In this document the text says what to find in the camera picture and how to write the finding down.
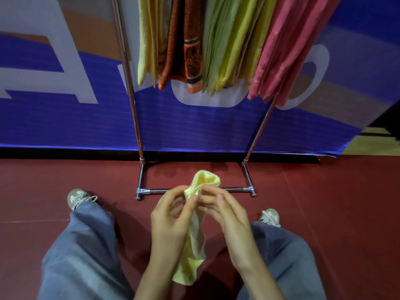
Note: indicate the chrome metal rack frame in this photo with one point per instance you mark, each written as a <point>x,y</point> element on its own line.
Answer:
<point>131,90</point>

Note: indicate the pale yellow striped towel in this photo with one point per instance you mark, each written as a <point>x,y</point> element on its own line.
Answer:
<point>147,37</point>

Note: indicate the pink towel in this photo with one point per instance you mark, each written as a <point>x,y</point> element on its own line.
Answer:
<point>312,34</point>
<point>275,43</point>

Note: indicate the orange towel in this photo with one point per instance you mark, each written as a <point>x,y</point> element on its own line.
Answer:
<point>192,43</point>

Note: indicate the person's right hand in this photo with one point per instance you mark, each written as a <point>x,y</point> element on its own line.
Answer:
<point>237,234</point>

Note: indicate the light green towel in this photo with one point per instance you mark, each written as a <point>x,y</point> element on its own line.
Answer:
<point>217,43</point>

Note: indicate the pale yellow-green towel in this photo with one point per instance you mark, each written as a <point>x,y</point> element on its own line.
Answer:
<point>193,246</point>

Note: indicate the bright yellow towel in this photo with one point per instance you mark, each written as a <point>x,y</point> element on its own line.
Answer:
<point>243,37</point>

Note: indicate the person's left hand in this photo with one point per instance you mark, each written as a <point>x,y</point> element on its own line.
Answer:
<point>170,228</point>

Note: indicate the person's left shoe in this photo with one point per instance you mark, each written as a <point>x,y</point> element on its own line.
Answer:
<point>78,196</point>

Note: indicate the blue printed banner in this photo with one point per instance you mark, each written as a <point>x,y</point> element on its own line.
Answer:
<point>218,128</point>

